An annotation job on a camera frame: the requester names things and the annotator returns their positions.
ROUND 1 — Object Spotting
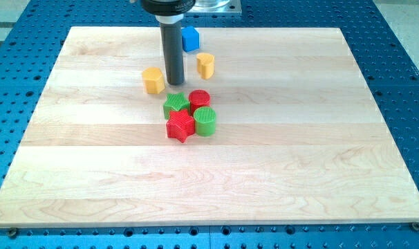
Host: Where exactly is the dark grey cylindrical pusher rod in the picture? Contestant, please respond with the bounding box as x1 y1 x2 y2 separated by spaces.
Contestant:
160 21 185 86

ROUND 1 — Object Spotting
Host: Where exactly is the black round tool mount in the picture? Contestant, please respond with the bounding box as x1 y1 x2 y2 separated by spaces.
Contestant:
140 0 196 24

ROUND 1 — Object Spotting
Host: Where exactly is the blue cube block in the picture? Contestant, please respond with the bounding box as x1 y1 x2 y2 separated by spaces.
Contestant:
181 26 200 52

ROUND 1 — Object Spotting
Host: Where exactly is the yellow heart block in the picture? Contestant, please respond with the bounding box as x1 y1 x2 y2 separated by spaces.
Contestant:
196 53 215 80

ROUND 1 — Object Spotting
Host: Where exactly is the yellow hexagon block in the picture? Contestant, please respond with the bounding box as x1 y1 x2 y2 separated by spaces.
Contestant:
142 67 165 94

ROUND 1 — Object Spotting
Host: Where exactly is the green star block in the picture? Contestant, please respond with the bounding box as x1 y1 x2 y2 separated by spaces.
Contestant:
162 92 190 120

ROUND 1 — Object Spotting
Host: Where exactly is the red cylinder block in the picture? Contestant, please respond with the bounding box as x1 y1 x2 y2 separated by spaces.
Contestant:
188 89 211 115

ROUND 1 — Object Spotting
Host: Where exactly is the green cylinder block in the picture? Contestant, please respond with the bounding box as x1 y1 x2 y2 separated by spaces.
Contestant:
194 107 216 136

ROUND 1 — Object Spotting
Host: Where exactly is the red star block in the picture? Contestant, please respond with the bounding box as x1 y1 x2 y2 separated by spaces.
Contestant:
166 109 195 143

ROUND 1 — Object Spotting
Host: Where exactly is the light wooden board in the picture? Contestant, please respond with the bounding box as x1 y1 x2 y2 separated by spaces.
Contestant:
0 26 419 228

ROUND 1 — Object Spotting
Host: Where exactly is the left board stop bolt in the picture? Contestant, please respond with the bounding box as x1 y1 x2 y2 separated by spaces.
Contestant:
6 228 19 239

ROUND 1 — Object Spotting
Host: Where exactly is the board stop bolt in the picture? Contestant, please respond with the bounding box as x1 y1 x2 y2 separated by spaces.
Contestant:
410 222 419 232
6 228 19 239

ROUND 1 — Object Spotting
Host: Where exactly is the right board stop bolt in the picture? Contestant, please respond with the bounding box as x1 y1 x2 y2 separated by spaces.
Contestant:
410 222 419 232

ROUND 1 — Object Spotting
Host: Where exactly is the clear acrylic robot base plate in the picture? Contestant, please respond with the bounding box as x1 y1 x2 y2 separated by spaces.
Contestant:
187 0 242 16

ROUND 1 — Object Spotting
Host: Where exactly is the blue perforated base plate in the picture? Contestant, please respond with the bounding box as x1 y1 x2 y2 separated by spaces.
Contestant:
0 0 419 248

